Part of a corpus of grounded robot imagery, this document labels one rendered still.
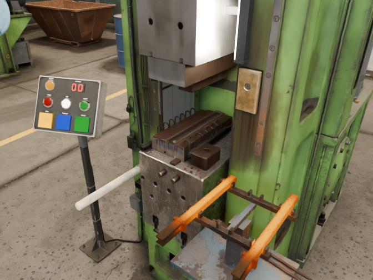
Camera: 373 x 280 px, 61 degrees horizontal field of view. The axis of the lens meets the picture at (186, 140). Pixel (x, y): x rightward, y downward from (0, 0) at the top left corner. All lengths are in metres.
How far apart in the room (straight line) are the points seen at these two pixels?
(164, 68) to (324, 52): 0.71
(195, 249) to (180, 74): 0.70
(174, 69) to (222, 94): 0.55
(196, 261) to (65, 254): 1.27
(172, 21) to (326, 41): 0.68
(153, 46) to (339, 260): 1.83
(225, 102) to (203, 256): 0.86
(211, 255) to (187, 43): 0.82
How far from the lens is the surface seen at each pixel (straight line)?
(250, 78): 1.26
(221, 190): 1.19
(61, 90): 1.73
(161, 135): 1.54
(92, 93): 1.65
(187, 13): 1.22
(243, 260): 0.96
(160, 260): 2.02
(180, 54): 1.27
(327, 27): 1.55
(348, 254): 2.53
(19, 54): 6.64
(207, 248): 1.35
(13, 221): 2.79
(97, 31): 8.12
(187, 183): 1.41
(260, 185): 1.47
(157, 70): 1.37
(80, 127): 1.65
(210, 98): 1.85
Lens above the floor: 1.71
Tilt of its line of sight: 29 degrees down
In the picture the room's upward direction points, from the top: 1 degrees clockwise
